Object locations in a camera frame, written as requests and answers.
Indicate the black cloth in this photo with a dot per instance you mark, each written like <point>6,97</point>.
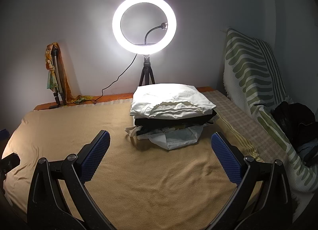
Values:
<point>290,118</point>

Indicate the folded tripod with orange cloth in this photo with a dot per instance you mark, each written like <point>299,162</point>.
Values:
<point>65,76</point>

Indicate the beige blanket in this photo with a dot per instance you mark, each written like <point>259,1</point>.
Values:
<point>149,182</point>

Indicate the grey blue cloth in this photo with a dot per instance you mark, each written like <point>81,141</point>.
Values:
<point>308,150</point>

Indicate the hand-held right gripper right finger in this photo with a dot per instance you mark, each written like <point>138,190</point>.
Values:
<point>227,160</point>

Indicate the folded metal tripod stand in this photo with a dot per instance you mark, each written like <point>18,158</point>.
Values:
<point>57,71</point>

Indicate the white t-shirt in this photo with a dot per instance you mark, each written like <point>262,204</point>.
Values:
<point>169,95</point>

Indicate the grey white cloth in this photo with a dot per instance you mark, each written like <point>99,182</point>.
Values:
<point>178,139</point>

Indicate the green striped throw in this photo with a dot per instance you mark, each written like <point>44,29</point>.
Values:
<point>246,71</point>

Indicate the black gooseneck phone holder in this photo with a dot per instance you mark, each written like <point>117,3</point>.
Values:
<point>149,32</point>

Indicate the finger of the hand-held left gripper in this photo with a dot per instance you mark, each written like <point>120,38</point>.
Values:
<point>11,160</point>

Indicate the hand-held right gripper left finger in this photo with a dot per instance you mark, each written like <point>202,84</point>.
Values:
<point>95,156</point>

